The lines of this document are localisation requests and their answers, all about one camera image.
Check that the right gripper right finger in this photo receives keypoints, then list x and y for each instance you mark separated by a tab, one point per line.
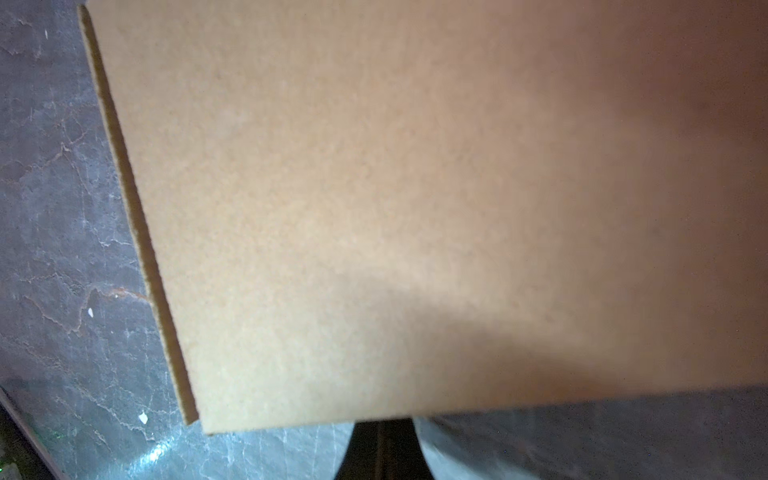
401	453

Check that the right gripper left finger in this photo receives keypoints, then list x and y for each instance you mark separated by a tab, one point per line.
361	460

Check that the brown cardboard box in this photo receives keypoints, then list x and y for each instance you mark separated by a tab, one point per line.
352	210

